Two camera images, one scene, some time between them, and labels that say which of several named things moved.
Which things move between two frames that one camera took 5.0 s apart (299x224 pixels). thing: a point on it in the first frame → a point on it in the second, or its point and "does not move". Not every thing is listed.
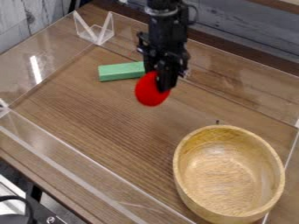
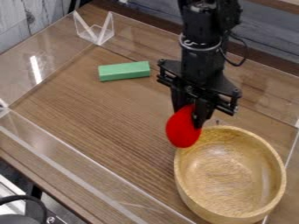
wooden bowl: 228,174 does not move
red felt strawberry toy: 146,90 → 181,131
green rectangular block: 121,71 does not move
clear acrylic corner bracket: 97,34 does not move
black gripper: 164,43 → 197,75
